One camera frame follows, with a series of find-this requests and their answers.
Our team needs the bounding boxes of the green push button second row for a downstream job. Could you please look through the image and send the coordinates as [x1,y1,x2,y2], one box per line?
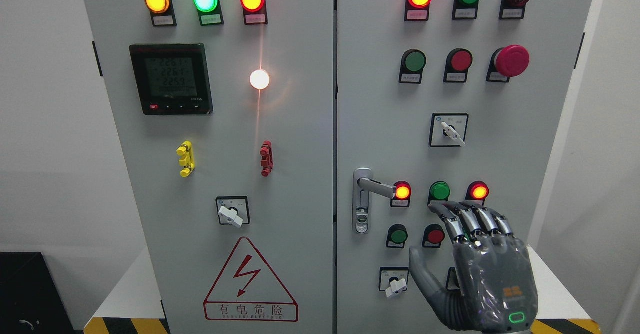
[398,49,427,84]

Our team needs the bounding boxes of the left grey cabinet door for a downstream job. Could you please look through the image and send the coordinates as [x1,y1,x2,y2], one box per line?
[84,0,334,334]

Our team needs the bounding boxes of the yellow terminal connector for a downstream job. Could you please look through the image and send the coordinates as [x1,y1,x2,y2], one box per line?
[176,140,195,178]

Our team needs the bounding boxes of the yellow indicator light top left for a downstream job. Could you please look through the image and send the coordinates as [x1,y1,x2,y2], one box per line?
[145,0,178,27]

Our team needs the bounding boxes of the red lit indicator lower left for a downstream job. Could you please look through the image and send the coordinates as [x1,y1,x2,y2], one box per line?
[390,181,412,208]

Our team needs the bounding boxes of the black box lower left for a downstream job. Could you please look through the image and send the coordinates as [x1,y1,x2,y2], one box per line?
[0,252,74,334]

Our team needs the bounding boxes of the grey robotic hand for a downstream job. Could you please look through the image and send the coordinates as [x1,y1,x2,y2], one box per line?
[409,201,538,334]

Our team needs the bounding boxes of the red terminal connector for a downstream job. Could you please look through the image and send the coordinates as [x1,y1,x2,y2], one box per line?
[259,140,274,177]

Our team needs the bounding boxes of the black digital power meter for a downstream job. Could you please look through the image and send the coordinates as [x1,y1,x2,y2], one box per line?
[129,43,213,116]

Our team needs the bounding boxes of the green indicator lower middle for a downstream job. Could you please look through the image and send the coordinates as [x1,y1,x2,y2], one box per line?
[427,181,451,205]

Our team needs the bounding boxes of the green indicator light top left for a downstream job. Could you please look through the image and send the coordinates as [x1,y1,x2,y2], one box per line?
[193,0,224,26]

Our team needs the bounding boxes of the right grey cabinet door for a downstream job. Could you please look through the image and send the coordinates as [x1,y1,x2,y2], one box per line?
[336,0,592,334]

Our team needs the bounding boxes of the green push button lower left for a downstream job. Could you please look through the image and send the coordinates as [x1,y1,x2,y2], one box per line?
[386,223,409,249]

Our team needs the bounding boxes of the lower white selector switch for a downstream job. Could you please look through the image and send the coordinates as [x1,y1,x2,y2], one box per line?
[379,266,409,299]

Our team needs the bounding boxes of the red lit indicator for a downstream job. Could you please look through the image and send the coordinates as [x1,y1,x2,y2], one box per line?
[465,180,490,206]
[404,0,432,22]
[390,181,412,208]

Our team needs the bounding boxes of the red indicator light top left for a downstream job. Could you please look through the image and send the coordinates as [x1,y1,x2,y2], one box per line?
[240,0,268,25]

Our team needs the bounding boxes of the red electric hazard warning sign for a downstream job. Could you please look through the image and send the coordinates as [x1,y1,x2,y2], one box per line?
[203,237,298,322]

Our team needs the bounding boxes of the red lit indicator lower right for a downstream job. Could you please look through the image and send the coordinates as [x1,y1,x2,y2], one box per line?
[465,180,490,206]

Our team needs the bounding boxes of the grey cabinet door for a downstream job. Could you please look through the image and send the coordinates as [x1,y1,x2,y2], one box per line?
[84,0,334,334]
[336,0,592,334]

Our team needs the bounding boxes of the silver cabinet door handle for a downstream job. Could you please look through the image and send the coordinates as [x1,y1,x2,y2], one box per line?
[352,168,397,235]

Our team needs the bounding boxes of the red push button second row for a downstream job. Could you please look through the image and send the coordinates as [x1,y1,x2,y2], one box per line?
[443,48,473,83]

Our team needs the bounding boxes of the upper right white selector switch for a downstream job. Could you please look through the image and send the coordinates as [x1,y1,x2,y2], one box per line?
[429,113,469,147]

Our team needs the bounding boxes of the red mushroom emergency stop button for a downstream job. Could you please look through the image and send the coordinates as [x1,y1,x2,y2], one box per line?
[486,44,530,83]

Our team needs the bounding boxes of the left door white selector switch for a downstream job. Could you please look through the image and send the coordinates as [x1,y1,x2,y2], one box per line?
[215,196,251,229]

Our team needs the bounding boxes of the red push button lower middle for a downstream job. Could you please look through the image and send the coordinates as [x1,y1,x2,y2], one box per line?
[422,223,446,249]

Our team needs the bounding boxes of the red lit indicator top right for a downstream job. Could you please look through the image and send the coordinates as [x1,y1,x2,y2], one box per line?
[404,0,432,22]

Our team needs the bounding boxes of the white glowing indicator light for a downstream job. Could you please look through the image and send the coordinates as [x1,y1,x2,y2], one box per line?
[249,69,271,91]

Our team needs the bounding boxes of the black rotary knob switch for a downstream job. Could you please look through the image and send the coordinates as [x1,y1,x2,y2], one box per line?
[445,266,461,292]

